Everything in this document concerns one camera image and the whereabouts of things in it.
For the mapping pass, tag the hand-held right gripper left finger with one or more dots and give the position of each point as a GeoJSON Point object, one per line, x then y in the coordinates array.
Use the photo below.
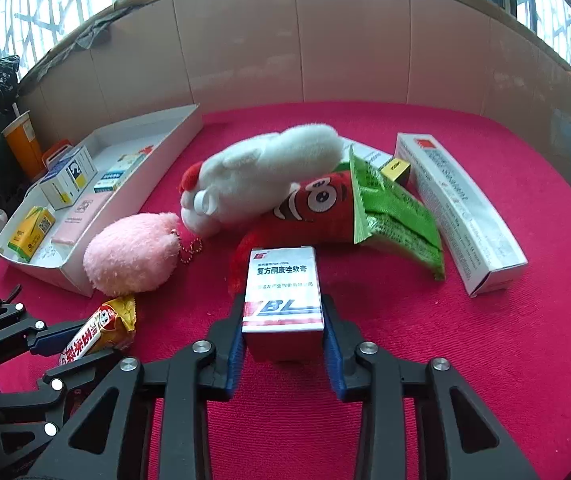
{"type": "Point", "coordinates": [233, 360]}

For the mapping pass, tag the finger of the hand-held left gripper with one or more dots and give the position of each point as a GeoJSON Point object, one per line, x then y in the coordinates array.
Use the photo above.
{"type": "Point", "coordinates": [65, 375]}
{"type": "Point", "coordinates": [52, 342]}

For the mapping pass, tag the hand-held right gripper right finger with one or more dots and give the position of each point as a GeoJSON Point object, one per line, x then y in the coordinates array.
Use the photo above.
{"type": "Point", "coordinates": [333, 360]}

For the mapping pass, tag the yellow and red snack bar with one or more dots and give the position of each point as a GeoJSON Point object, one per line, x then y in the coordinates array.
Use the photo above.
{"type": "Point", "coordinates": [100, 330]}

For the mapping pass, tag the red and white medicine box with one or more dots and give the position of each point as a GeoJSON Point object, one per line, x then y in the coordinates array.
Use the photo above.
{"type": "Point", "coordinates": [283, 280]}

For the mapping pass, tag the pink tissue pack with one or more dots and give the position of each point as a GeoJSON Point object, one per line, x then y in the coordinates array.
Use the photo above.
{"type": "Point", "coordinates": [80, 215]}

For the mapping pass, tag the blue and white carton box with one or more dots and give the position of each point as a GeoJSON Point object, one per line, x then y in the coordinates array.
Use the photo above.
{"type": "Point", "coordinates": [65, 180]}

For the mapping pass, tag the blue-banded white medicine box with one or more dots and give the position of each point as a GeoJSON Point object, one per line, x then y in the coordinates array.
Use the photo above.
{"type": "Point", "coordinates": [115, 177]}

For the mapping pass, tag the white plush chicken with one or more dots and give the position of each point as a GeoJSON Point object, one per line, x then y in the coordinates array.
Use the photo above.
{"type": "Point", "coordinates": [265, 170]}

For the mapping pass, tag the long white box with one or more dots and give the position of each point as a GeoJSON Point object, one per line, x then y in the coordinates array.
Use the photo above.
{"type": "Point", "coordinates": [455, 210]}

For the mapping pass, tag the white cardboard tray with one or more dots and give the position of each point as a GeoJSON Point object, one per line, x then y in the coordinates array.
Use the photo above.
{"type": "Point", "coordinates": [165, 130]}

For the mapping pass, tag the red plush toy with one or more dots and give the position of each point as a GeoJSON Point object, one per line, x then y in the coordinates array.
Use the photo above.
{"type": "Point", "coordinates": [305, 210]}

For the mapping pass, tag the green foil packet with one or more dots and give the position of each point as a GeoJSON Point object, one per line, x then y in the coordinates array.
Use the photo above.
{"type": "Point", "coordinates": [395, 215]}

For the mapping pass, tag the white and orange power bank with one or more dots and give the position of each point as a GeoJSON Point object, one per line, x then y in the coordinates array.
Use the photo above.
{"type": "Point", "coordinates": [55, 152]}

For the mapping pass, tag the orange cup with straw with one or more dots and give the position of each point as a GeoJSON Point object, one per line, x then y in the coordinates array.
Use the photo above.
{"type": "Point", "coordinates": [22, 145]}

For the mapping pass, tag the small yellow box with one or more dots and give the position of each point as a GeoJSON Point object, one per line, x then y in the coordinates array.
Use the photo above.
{"type": "Point", "coordinates": [395, 170]}

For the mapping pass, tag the white flat box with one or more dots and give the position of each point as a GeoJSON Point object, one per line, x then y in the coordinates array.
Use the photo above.
{"type": "Point", "coordinates": [365, 152]}

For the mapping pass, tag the grey cloth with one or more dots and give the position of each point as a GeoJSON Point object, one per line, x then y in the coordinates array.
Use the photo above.
{"type": "Point", "coordinates": [95, 30]}

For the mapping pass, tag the window with metal grille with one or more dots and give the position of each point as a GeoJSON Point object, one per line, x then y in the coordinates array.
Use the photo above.
{"type": "Point", "coordinates": [40, 10]}

